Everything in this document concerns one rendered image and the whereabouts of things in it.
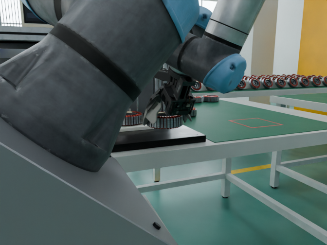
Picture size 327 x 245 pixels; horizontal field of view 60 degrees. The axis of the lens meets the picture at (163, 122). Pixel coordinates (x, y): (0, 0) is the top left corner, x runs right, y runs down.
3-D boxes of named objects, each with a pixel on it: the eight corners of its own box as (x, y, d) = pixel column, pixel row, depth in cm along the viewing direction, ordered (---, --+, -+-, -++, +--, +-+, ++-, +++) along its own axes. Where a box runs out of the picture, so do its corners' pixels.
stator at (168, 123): (189, 128, 83) (189, 115, 83) (153, 131, 79) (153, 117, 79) (173, 121, 94) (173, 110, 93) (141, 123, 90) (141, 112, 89)
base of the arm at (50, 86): (100, 188, 26) (167, 103, 27) (-56, 80, 22) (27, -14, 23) (98, 156, 40) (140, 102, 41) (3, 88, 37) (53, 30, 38)
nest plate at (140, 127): (154, 129, 99) (154, 125, 99) (111, 132, 94) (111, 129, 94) (141, 120, 113) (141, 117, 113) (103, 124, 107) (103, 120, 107)
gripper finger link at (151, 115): (140, 132, 79) (162, 110, 75) (135, 118, 83) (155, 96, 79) (148, 136, 81) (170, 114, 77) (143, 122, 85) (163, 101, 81)
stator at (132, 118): (145, 125, 99) (145, 114, 98) (113, 127, 96) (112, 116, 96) (140, 119, 110) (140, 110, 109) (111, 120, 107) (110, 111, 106)
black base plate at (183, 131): (206, 141, 91) (206, 134, 91) (-28, 168, 68) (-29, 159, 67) (155, 116, 134) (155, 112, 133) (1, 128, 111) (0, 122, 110)
